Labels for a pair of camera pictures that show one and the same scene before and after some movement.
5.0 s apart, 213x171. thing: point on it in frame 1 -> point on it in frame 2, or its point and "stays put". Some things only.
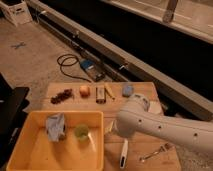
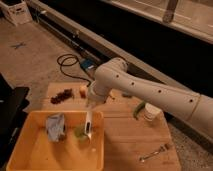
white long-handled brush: (124, 153) -> (88, 120)
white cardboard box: (18, 13) stays put
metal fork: (161, 149) stays put
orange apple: (84, 91) stays put
